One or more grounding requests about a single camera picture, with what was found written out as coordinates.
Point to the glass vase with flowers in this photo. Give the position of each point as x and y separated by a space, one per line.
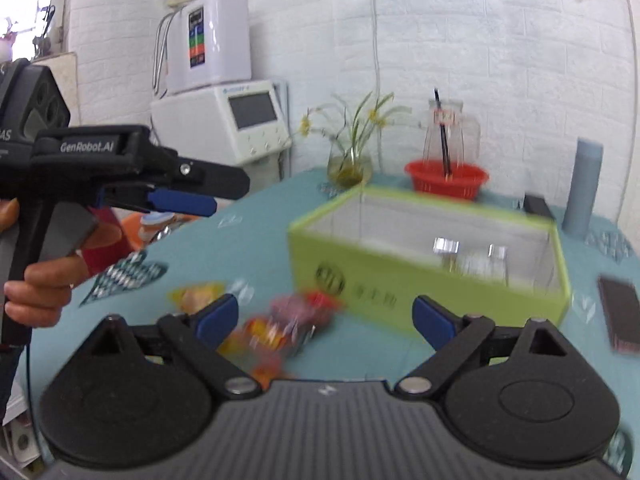
350 170

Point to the pink snack packet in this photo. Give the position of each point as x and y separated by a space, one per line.
305 315

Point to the black straw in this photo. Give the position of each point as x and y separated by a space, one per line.
442 130

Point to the glass jar with metal lid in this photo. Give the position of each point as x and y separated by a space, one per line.
497 260
446 250

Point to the clear glass pitcher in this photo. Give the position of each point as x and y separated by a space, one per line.
465 135

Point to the orange snack packet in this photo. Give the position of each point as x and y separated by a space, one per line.
260 345

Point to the grey cylinder bottle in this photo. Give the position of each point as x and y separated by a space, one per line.
582 185

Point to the teal printed tablecloth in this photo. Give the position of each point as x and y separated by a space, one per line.
240 255

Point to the white water purifier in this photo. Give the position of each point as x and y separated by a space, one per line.
225 35

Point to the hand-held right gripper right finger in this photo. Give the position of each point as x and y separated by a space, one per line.
431 321

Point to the red plastic basket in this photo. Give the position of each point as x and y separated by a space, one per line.
435 182

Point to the green cardboard box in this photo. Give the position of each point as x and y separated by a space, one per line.
350 260

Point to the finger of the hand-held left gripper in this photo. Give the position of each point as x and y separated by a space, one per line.
180 202
220 181

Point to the white machine with screen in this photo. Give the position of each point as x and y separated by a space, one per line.
200 120

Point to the dark rectangular case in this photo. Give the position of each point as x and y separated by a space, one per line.
622 310

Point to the window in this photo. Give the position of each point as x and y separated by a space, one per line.
30 5

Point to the person's left hand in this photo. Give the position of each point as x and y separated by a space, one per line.
40 290

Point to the beige foam board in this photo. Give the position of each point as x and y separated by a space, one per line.
62 80

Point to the small black box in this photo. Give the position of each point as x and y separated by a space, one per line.
537 205

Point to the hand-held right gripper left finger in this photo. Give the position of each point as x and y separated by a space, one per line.
219 319

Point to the yellow snack packet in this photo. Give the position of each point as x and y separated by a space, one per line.
195 297

